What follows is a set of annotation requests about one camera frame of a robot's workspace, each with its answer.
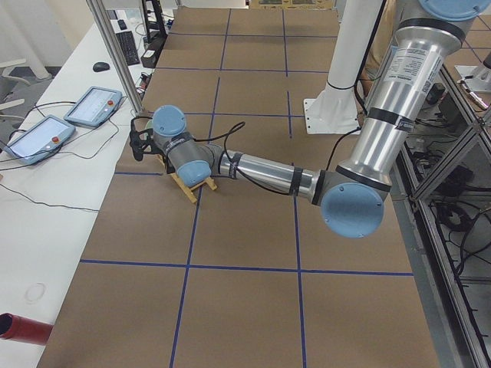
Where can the wooden dish rack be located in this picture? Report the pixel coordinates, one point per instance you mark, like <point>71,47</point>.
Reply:
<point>189,191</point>

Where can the aluminium frame post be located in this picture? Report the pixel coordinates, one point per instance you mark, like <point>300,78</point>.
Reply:
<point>102,21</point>

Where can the black computer mouse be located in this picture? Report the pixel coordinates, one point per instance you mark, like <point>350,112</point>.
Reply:
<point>100,66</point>

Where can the near blue teach pendant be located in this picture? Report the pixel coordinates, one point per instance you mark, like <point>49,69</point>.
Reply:
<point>40,141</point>

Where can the black box on table edge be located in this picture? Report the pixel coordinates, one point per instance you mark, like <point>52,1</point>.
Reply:
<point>152,53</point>

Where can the red cylinder tube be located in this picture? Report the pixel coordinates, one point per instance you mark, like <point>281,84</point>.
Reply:
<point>25,330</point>

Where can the black keyboard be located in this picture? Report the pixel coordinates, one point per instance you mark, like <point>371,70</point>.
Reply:
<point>128,47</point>

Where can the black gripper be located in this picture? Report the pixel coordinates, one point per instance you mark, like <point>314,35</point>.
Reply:
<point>167,162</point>

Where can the blue teach pendant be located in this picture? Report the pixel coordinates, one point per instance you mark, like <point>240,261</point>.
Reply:
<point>94,107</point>
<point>40,141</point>

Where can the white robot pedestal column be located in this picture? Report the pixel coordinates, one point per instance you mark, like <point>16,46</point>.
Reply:
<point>334,110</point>

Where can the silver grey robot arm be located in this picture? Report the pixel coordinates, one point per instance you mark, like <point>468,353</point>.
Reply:
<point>350,196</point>

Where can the far blue teach pendant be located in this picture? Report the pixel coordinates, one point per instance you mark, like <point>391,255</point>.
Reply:
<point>94,107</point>

